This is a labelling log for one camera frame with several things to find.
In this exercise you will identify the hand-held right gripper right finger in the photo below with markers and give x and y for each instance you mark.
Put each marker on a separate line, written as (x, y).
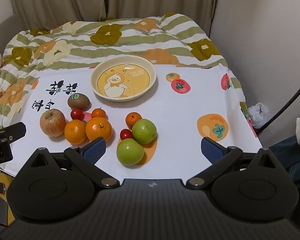
(211, 151)

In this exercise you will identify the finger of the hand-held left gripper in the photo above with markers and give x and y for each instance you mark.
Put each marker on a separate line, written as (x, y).
(15, 132)

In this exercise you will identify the beige curtain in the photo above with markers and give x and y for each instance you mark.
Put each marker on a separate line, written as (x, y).
(65, 0)

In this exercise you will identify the green striped floral quilt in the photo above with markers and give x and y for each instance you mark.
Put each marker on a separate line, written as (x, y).
(115, 42)

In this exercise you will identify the small mandarin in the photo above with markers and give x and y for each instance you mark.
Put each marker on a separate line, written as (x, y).
(99, 113)
(132, 118)

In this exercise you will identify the white plastic bag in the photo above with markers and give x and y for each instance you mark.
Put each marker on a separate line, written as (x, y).
(258, 113)

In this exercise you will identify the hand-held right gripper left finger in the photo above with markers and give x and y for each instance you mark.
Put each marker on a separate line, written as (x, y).
(93, 151)

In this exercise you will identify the yellow object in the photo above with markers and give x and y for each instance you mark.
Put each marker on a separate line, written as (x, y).
(0, 178)

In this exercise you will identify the green apple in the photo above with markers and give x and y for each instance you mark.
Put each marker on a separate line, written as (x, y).
(130, 152)
(144, 131)

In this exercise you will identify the red yellow apple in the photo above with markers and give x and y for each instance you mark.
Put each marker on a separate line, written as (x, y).
(52, 123)

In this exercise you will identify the white persimmon print tablecloth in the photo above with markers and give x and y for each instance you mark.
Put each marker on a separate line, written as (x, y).
(177, 120)

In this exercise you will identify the person's denim trousers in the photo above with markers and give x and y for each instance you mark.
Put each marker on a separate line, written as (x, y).
(290, 152)

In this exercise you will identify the cream plate with duck print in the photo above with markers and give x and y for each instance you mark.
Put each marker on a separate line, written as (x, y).
(125, 80)

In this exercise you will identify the large orange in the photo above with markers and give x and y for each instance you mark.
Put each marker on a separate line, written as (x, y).
(75, 132)
(98, 128)

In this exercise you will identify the brown kiwi with green sticker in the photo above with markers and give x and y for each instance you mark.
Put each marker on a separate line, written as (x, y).
(81, 103)

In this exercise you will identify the red cherry tomato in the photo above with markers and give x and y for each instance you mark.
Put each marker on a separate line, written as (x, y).
(125, 134)
(77, 114)

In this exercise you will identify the beige upholstered headboard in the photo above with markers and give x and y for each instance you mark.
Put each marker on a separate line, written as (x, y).
(2, 27)

